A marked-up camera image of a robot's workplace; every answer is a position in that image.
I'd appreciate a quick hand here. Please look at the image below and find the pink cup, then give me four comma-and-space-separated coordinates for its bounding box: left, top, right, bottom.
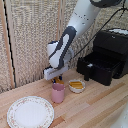
50, 83, 66, 104

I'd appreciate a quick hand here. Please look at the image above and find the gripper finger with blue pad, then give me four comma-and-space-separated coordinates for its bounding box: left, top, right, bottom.
59, 75, 65, 83
51, 78, 57, 85

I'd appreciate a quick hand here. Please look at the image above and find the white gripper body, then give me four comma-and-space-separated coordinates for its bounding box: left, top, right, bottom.
43, 65, 70, 82

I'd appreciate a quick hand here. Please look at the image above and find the white rounded robot base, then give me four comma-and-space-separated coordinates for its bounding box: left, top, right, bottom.
110, 105, 128, 128

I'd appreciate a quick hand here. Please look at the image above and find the wide wooden screen post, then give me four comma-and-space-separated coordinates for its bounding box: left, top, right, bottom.
0, 0, 17, 90

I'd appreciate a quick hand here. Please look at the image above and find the yellow food in bowl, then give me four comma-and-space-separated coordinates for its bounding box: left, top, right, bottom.
69, 81, 84, 89

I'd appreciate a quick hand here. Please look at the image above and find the white small bowl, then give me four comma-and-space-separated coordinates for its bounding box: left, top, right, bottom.
68, 79, 86, 94

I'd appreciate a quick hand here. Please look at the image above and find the black air fryer drawer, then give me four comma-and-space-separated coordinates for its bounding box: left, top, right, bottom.
76, 51, 124, 87

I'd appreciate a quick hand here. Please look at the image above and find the white floral rim plate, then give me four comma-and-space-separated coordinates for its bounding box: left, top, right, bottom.
6, 95, 55, 128

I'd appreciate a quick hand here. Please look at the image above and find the yellow food piece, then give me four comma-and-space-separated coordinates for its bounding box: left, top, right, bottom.
54, 77, 66, 86

